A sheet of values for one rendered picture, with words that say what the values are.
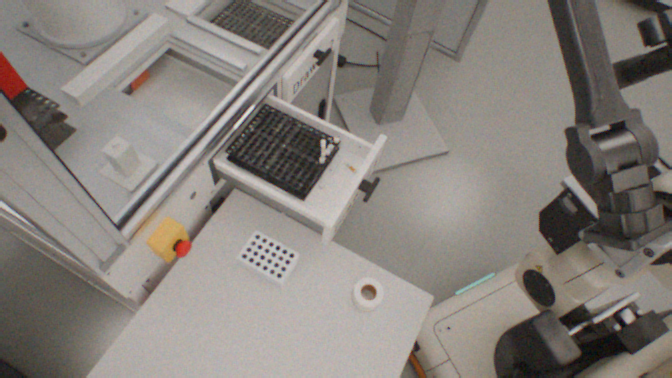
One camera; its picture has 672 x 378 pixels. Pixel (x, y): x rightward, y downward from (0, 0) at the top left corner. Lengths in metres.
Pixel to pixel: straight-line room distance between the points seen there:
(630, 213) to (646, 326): 0.54
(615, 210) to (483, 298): 0.96
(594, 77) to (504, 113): 1.84
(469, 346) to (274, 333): 0.81
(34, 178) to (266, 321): 0.57
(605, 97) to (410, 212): 1.38
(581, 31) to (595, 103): 0.11
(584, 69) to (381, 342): 0.68
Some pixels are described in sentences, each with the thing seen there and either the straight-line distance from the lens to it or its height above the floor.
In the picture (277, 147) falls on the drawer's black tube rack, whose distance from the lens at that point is 1.08.
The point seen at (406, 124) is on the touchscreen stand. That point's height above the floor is 0.04.
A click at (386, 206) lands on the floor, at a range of 2.02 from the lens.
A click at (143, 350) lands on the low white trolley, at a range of 1.05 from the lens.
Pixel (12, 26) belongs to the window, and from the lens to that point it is 0.59.
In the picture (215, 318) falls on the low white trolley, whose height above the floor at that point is 0.76.
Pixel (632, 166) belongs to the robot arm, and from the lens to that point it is 0.79.
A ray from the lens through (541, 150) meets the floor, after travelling 2.54.
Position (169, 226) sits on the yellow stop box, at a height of 0.91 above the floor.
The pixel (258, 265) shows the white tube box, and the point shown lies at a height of 0.77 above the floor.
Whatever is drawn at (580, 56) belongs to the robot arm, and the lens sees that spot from 0.78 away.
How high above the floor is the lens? 1.75
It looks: 61 degrees down
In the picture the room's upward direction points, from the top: 10 degrees clockwise
